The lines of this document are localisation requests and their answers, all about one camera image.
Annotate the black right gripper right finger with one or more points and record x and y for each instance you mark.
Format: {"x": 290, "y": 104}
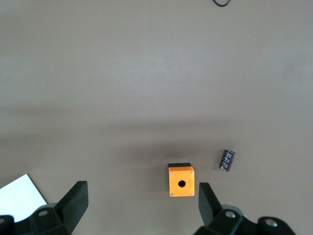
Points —
{"x": 207, "y": 203}

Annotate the orange box with hole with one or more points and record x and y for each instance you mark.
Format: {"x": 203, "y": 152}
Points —
{"x": 181, "y": 176}

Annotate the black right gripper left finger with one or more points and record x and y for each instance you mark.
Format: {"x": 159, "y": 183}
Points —
{"x": 73, "y": 203}

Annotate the white drawer cabinet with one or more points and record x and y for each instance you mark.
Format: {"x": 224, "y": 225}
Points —
{"x": 17, "y": 195}

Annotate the black cylindrical capacitor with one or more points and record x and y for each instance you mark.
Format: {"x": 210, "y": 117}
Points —
{"x": 227, "y": 160}

